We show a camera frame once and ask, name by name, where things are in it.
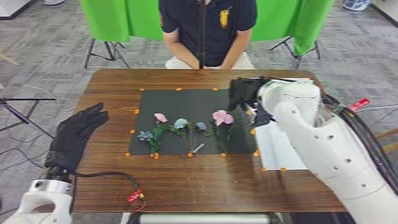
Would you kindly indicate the black cloth stand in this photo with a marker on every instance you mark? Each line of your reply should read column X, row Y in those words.
column 109, row 50
column 296, row 50

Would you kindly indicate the blue and white vase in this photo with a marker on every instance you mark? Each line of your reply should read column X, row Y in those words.
column 356, row 4

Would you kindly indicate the green sprig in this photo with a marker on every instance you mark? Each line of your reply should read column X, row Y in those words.
column 155, row 141

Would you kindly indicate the large pink flower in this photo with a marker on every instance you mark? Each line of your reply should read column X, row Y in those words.
column 223, row 117

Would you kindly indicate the person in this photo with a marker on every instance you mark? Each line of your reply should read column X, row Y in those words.
column 205, row 30

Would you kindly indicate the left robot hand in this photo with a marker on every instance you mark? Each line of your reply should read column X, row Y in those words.
column 73, row 136

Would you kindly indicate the white sheet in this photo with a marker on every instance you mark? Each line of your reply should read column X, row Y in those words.
column 278, row 146

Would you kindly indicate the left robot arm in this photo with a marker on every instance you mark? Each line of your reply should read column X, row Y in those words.
column 45, row 200

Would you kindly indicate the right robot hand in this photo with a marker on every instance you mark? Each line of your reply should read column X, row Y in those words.
column 244, row 91

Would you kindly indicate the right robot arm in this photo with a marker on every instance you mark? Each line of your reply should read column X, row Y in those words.
column 320, row 140

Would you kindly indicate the light blue flower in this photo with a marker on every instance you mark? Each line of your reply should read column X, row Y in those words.
column 180, row 123

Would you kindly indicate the dark mat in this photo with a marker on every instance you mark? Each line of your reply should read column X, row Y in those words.
column 184, row 103

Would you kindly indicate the black tripod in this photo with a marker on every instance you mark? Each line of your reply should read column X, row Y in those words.
column 20, row 113

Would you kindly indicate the pale grey bar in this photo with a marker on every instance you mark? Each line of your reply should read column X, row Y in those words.
column 205, row 219

